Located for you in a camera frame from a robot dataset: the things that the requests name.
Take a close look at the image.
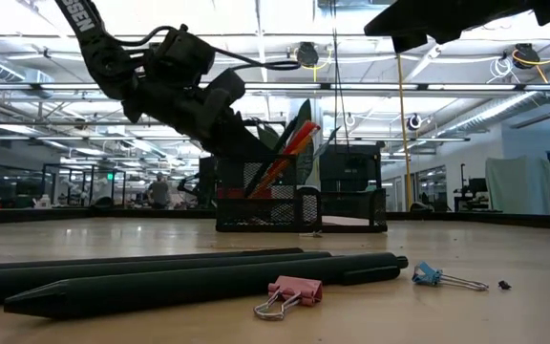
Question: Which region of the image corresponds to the black hanging cable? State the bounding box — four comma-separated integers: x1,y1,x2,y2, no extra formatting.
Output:
330,0,352,150

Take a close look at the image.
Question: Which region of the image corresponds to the orange pencil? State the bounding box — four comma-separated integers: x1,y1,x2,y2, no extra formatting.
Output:
255,136,315,192
248,142,312,200

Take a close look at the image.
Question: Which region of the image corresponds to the black pen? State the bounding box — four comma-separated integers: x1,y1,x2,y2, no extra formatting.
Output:
0,247,305,273
0,251,333,307
244,117,301,198
2,251,410,321

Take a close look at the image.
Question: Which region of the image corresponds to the yellow hanging cable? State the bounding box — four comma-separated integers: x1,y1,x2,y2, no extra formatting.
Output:
395,52,413,211

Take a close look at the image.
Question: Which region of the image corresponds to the blue binder clip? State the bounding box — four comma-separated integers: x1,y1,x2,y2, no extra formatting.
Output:
411,260,491,292

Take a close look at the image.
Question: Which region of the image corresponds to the black computer tower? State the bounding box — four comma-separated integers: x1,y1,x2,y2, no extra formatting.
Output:
319,144,383,193

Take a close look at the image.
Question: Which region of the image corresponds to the black equipment stand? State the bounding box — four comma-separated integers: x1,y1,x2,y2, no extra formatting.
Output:
197,155,219,210

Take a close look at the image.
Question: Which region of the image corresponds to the pale green sheet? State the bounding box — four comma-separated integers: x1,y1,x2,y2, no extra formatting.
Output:
484,155,550,215

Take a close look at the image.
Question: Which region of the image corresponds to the person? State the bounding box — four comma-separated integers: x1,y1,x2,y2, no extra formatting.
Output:
145,171,172,210

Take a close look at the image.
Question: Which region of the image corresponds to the black mesh desk organizer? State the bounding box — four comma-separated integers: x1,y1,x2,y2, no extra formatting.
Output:
214,153,389,235

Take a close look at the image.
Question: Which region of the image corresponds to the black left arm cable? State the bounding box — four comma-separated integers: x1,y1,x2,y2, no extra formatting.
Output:
112,26,304,73

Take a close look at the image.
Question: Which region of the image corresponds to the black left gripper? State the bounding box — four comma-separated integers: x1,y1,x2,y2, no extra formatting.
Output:
120,23,277,159

